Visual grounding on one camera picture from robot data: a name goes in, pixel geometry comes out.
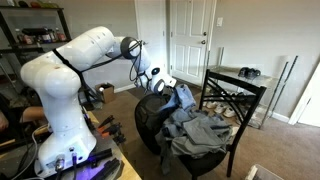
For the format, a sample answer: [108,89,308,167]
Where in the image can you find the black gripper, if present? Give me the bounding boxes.
[163,86,178,98]

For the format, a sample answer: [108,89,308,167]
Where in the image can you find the light blue jeans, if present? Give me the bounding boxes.
[164,83,198,116]

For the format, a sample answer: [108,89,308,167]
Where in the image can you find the black mesh laundry bag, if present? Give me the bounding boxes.
[134,93,174,156]

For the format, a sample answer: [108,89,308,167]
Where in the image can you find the grey blue denim trousers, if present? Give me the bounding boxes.
[154,109,234,174]

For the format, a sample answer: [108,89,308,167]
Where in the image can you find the white panelled entry door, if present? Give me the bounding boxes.
[169,0,218,87]

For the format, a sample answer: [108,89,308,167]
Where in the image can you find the white sneaker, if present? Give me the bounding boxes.
[205,99,218,110]
[222,106,238,119]
[213,102,228,115]

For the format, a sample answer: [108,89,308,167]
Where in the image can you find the cardboard box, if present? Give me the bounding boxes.
[94,82,116,104]

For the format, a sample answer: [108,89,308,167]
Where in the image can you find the plain white closet door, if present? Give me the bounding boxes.
[134,0,168,83]

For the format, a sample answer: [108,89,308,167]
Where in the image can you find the black shoe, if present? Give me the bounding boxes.
[238,66,251,78]
[247,68,262,80]

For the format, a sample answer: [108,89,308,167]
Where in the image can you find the black stand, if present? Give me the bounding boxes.
[75,74,98,111]

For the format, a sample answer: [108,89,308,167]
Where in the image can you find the black metal bar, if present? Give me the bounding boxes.
[89,158,121,180]
[79,148,114,168]

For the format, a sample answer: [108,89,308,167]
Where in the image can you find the clear plastic storage box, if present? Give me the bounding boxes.
[244,163,286,180]

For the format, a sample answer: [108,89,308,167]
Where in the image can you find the dark bottle white label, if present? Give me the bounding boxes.
[40,27,53,44]

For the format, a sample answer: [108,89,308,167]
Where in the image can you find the brown wooden seat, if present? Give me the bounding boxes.
[20,105,46,124]

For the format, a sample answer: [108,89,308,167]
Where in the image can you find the black shelving unit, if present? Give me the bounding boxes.
[0,4,73,111]

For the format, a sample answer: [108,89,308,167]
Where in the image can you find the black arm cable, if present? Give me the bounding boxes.
[52,39,148,91]

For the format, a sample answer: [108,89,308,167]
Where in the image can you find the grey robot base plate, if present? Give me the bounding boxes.
[33,133,124,180]

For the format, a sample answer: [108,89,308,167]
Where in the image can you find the wire shoe rack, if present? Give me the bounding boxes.
[204,46,299,129]

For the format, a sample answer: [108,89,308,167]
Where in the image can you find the white door frame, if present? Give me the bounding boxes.
[288,61,320,128]

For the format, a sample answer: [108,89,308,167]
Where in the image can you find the white cable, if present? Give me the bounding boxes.
[11,123,49,180]

